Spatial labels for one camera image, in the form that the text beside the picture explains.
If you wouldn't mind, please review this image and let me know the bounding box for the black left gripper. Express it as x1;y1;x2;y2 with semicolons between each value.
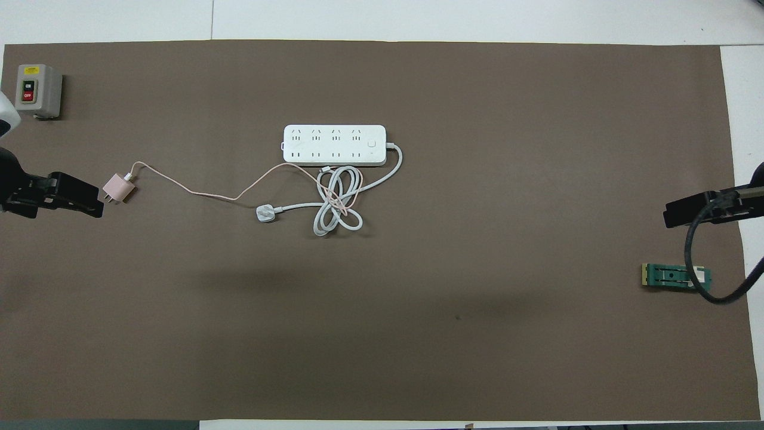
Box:
0;148;105;219

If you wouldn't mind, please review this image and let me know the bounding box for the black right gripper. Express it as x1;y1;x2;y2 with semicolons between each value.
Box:
664;161;764;229

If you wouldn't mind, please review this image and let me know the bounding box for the pink charger plug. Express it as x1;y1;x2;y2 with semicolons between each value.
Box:
101;173;138;205

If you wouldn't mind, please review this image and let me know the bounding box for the pink charger cable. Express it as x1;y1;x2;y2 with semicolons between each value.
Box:
128;161;359;217

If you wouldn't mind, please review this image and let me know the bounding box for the white power strip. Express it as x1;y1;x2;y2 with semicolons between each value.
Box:
283;124;387;165

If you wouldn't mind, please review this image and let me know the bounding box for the brown table mat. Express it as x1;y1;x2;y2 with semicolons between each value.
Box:
0;39;761;422

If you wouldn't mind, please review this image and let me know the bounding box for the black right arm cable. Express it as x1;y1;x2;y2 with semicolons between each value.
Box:
685;194;764;305

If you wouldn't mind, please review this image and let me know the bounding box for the grey on-off switch box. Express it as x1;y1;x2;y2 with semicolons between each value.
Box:
15;64;63;119

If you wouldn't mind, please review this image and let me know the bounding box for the white power cord with plug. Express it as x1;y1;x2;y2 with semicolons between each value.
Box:
255;142;404;238

